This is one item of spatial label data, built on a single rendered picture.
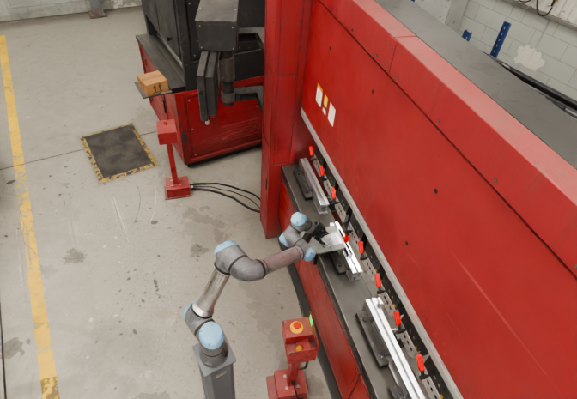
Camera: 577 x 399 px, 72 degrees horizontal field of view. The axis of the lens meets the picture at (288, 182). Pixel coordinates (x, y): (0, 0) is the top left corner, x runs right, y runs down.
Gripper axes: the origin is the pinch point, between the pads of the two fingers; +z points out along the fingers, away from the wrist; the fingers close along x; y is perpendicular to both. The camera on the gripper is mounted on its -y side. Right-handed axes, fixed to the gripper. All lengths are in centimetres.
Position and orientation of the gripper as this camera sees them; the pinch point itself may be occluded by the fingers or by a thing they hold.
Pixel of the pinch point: (324, 240)
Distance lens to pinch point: 244.4
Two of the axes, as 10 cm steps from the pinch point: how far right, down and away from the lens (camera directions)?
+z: 5.4, 4.2, 7.2
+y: 7.5, -6.3, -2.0
